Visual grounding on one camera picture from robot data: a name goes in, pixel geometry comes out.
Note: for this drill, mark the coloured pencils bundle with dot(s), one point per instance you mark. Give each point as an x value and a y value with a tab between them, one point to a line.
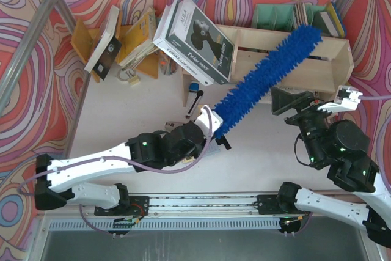
166	64

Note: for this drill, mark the mint green desk organizer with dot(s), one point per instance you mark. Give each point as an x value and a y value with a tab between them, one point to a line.
282	17

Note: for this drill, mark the blue and white eraser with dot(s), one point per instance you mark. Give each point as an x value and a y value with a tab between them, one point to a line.
194	87

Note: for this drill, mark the black and white marker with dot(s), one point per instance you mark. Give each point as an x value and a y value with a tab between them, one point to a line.
194	104

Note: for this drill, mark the light wooden bookshelf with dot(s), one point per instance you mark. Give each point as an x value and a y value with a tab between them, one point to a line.
329	66

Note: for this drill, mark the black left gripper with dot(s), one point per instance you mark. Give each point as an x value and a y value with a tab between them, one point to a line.
223	141

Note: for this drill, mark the black and white paperback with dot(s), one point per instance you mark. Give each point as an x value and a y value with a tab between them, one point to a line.
105	45

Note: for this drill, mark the grey black stapler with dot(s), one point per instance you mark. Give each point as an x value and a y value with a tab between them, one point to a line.
170	125

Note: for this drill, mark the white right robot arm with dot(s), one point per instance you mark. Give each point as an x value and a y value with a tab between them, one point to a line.
341	147

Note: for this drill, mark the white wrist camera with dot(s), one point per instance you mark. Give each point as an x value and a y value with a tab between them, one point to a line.
208	121
346	99

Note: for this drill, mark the large Twins story book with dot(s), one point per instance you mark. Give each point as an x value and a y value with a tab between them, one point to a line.
207	45

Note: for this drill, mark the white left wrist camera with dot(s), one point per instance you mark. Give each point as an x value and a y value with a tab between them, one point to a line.
208	121

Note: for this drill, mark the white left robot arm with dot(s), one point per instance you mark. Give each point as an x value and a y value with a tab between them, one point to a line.
61	182

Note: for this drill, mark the yellow wooden book stand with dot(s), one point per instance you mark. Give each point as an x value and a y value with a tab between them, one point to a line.
82	39

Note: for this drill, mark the yellow book stack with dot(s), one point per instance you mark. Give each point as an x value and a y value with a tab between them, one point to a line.
137	41

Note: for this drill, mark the blue bound book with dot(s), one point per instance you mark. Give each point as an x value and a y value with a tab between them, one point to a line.
333	20

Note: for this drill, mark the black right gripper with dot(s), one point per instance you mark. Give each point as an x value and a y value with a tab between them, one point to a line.
302	114

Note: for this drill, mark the small brass padlock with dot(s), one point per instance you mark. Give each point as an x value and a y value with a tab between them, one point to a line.
134	80

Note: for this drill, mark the yellow blue calculator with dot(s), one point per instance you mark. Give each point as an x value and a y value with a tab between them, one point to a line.
212	149

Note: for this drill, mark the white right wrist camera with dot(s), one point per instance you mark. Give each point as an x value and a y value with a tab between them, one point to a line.
346	99

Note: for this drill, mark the blue microfiber duster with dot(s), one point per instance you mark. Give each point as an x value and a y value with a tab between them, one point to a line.
268	72

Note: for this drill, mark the white Choklad book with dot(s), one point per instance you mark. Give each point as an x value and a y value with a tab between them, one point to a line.
161	40

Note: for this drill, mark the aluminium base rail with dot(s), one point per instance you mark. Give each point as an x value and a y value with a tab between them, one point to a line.
157	212

